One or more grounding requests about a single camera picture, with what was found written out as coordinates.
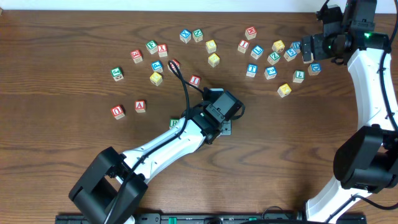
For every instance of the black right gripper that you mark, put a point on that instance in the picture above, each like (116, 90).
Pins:
(308, 47)

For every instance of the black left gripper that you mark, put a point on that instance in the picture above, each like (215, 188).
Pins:
(226, 127)

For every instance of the green R block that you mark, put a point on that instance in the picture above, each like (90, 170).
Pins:
(173, 122)

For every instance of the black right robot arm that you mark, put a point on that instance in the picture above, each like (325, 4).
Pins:
(367, 162)

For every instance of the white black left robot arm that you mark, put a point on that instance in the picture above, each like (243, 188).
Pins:
(111, 188)

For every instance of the blue D block right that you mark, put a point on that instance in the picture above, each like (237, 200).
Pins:
(314, 69)

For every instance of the blue d block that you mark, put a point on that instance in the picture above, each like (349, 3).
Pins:
(314, 69)
(296, 46)

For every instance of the blue D block upper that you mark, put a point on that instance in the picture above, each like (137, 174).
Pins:
(296, 46)

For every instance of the blue 5 block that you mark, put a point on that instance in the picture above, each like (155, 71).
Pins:
(290, 54)

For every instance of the green 7 block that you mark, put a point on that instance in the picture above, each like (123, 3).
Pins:
(298, 76)

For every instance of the yellow block soccer side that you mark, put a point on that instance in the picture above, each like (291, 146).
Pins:
(278, 46)

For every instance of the green Z block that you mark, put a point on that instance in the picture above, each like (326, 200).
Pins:
(273, 58)

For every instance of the blue 2 block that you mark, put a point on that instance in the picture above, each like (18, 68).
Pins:
(270, 72)

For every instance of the red I block left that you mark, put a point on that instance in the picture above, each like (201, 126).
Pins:
(195, 81)

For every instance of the red i block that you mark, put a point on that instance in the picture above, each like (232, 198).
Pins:
(195, 81)
(243, 46)

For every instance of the yellow K block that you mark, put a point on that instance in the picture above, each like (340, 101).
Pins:
(284, 90)

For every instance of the blue L block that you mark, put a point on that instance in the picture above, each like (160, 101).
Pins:
(256, 52)

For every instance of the yellow block lower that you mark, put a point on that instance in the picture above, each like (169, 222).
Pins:
(214, 60)

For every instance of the red block top right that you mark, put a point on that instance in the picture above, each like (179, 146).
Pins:
(250, 32)

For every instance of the red I block right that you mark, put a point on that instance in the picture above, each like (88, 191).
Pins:
(243, 46)

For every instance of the red U block middle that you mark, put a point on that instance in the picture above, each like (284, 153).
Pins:
(174, 63)

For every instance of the red u block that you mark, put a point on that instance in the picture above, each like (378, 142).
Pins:
(174, 63)
(118, 112)

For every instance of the yellow block upper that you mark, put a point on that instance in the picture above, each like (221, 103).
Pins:
(211, 46)

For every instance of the yellow block by P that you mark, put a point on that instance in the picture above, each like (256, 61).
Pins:
(156, 79)

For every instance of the red A block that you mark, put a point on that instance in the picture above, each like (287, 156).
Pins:
(140, 106)

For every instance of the blue P block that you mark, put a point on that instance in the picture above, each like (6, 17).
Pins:
(157, 66)

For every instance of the green N block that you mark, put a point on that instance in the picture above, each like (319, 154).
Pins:
(197, 35)

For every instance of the red Y block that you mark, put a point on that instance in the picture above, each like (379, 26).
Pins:
(162, 50)

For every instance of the blue X block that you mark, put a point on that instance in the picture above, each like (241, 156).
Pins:
(185, 36)

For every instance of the red U block near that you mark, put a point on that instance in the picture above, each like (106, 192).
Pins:
(118, 112)

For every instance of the green F block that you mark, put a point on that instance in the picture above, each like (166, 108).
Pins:
(152, 46)

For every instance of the red G block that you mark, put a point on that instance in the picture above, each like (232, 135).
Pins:
(136, 56)

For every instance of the green J block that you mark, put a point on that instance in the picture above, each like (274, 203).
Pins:
(117, 74)

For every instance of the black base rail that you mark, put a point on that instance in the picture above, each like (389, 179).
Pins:
(156, 218)

